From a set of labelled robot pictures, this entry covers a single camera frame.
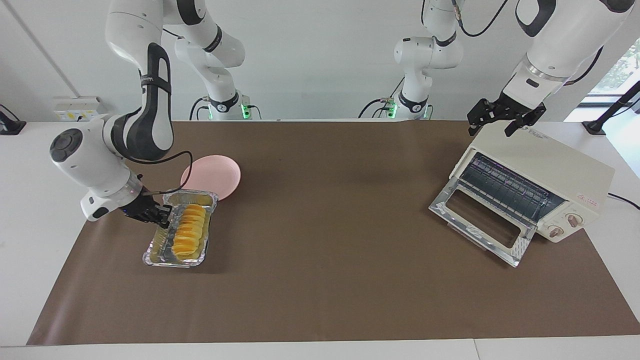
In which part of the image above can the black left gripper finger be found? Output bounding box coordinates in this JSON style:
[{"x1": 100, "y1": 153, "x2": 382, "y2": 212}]
[
  {"x1": 504, "y1": 102, "x2": 547, "y2": 138},
  {"x1": 467, "y1": 98, "x2": 496, "y2": 136}
]

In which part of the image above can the sliced yellow bread loaf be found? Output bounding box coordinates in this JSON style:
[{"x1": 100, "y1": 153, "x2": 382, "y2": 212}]
[{"x1": 171, "y1": 204, "x2": 207, "y2": 260}]

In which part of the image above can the aluminium foil tray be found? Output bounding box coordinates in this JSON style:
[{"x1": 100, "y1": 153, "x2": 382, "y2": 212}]
[{"x1": 142, "y1": 189, "x2": 219, "y2": 268}]

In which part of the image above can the cream white toaster oven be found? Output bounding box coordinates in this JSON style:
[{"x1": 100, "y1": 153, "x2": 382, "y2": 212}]
[{"x1": 449, "y1": 121, "x2": 616, "y2": 244}]

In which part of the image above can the pink round plate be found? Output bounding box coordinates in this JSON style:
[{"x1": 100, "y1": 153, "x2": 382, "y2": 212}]
[{"x1": 180, "y1": 154, "x2": 242, "y2": 202}]

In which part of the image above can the black clamp stand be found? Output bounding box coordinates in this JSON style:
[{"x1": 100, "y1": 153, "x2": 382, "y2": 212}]
[{"x1": 582, "y1": 80, "x2": 640, "y2": 135}]

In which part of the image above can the glass window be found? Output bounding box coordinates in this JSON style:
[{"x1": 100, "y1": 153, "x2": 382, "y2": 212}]
[{"x1": 590, "y1": 37, "x2": 640, "y2": 97}]

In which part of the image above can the brown paper table mat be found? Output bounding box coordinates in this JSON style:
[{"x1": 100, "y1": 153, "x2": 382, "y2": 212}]
[{"x1": 26, "y1": 120, "x2": 640, "y2": 346}]

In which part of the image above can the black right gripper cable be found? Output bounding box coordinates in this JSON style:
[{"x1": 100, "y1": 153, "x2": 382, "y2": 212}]
[{"x1": 120, "y1": 150, "x2": 195, "y2": 196}]

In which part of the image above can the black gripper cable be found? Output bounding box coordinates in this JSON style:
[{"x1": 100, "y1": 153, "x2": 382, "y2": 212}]
[
  {"x1": 450, "y1": 0, "x2": 606, "y2": 86},
  {"x1": 120, "y1": 150, "x2": 195, "y2": 196}
]

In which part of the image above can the metal oven wire rack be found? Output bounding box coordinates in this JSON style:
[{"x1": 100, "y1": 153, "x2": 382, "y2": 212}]
[{"x1": 457, "y1": 152, "x2": 566, "y2": 223}]

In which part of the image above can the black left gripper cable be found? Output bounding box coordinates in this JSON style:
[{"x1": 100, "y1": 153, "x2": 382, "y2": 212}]
[{"x1": 450, "y1": 0, "x2": 606, "y2": 86}]

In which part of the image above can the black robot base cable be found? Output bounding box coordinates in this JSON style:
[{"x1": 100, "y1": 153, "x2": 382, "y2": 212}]
[
  {"x1": 357, "y1": 97, "x2": 398, "y2": 119},
  {"x1": 188, "y1": 96, "x2": 211, "y2": 121}
]

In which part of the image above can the white wall socket box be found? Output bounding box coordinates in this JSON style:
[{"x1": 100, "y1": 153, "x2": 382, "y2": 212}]
[{"x1": 52, "y1": 96, "x2": 107, "y2": 122}]

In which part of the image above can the black oven power cord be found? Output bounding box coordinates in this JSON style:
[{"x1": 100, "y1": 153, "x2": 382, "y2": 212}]
[{"x1": 607, "y1": 192, "x2": 640, "y2": 211}]

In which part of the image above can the glass oven door metal frame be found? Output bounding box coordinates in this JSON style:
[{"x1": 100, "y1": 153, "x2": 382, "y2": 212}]
[{"x1": 428, "y1": 177, "x2": 537, "y2": 268}]

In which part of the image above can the black desk mount base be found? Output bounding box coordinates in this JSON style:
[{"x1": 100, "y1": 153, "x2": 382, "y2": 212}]
[{"x1": 0, "y1": 104, "x2": 27, "y2": 136}]

